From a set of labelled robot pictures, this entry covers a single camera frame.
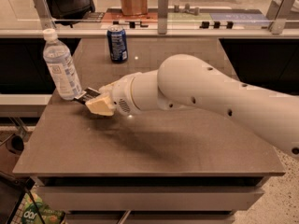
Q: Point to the black office chair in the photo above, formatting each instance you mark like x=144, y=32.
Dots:
x=70, y=11

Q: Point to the green snack bag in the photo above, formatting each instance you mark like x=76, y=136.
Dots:
x=36, y=212

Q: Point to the grey metal post centre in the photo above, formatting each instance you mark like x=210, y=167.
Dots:
x=162, y=16

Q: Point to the grey metal post left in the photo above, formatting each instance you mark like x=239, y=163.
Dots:
x=44, y=15

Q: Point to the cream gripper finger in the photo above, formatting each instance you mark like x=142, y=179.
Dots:
x=101, y=105
x=108, y=87

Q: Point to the clear blue-label plastic bottle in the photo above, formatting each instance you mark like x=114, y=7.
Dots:
x=60, y=63

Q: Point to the black rxbar chocolate bar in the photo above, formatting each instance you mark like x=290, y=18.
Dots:
x=86, y=95

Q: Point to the black bin edge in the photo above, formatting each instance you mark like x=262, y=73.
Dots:
x=12, y=190

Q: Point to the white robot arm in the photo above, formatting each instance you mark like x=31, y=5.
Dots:
x=183, y=81

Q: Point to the blue soda can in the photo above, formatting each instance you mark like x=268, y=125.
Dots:
x=116, y=38

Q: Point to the grey metal post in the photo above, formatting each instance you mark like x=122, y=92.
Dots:
x=162, y=16
x=283, y=14
x=44, y=15

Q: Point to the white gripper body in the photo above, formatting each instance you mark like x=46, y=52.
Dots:
x=121, y=94

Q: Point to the grey metal post right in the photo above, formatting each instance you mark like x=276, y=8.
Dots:
x=283, y=14

